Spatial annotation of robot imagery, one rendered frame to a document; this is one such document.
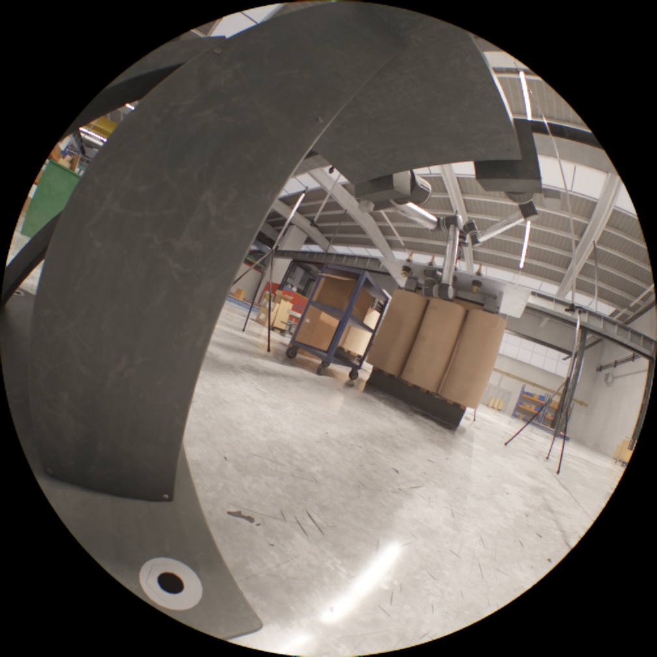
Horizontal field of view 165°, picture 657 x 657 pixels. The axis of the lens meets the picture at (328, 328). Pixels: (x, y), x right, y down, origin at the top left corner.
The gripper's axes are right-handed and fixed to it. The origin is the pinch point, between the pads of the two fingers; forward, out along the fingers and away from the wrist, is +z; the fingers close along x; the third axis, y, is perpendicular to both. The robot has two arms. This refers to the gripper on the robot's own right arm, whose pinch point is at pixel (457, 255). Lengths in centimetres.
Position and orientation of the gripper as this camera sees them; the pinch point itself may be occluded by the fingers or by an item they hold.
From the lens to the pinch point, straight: 259.1
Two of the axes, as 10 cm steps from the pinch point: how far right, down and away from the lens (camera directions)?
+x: -6.9, -3.1, -6.6
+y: -6.1, -2.4, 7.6
